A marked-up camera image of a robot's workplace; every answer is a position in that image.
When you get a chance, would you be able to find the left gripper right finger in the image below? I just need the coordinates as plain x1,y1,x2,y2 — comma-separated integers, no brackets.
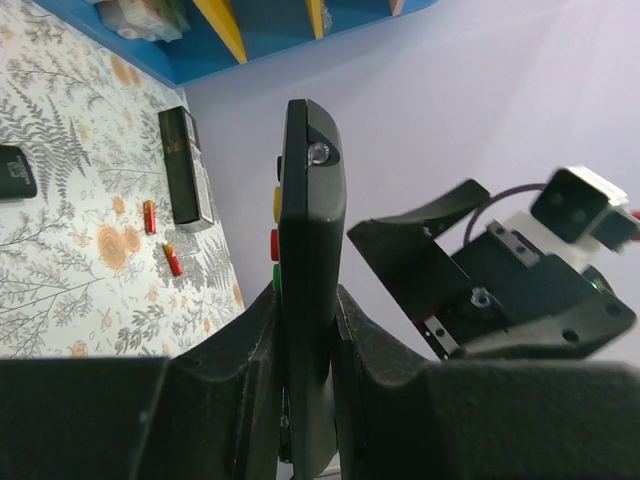
332,289,639,479

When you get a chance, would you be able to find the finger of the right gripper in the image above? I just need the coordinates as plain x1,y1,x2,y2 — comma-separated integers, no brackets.
347,180,489,320

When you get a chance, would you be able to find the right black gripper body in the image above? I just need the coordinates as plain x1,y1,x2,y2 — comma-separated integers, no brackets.
417,222,637,360

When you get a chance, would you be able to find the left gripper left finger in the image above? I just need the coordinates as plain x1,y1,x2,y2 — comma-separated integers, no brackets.
1,288,282,479

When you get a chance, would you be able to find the large black remote control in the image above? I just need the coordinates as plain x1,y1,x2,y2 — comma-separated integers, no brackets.
278,99,347,479

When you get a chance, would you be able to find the small slim black remote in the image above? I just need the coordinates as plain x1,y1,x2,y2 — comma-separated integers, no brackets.
0,145,37,200

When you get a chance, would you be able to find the red yellow aaa battery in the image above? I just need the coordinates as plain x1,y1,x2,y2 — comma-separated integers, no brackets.
163,244,183,277
143,200,156,235

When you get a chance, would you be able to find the floral table mat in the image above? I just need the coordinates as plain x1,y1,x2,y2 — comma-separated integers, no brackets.
1,1,244,358

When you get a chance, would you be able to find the black battery package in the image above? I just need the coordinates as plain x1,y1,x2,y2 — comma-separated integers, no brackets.
158,106,216,233

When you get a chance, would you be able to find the blue shelf unit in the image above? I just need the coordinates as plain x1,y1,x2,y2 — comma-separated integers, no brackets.
38,1,433,87

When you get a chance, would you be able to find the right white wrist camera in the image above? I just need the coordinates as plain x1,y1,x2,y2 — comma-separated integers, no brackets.
504,166,639,272

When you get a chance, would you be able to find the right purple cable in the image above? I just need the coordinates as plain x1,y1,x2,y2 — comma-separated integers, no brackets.
463,183,546,246

